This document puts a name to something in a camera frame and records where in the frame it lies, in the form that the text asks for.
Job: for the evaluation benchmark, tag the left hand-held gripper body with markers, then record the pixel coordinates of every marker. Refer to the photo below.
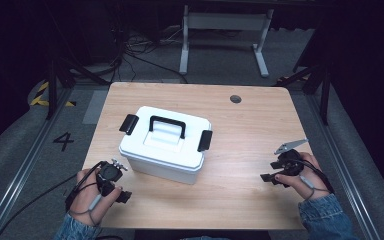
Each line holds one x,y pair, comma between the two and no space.
109,173

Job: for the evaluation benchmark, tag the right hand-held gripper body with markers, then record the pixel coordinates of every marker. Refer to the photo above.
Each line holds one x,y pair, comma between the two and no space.
291,161

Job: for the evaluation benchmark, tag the white plastic storage box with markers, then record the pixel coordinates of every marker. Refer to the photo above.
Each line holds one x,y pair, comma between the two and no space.
166,158

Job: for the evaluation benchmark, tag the person's right hand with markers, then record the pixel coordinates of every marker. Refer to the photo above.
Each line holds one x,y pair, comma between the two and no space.
300,185

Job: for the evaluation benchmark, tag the person's left hand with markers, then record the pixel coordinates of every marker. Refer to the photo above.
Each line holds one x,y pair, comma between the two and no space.
86,200

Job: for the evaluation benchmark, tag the black box latch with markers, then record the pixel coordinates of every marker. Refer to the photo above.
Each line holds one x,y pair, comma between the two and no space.
129,124
205,140

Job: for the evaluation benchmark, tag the black tripod stand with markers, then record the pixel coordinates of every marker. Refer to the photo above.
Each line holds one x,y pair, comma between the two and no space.
323,83
60,73

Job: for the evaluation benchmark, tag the aluminium floor rail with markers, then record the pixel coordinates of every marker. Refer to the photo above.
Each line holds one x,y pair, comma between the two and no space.
343,160
23,170

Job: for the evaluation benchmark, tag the white metal stand frame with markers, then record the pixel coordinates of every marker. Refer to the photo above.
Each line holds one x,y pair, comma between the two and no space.
226,21

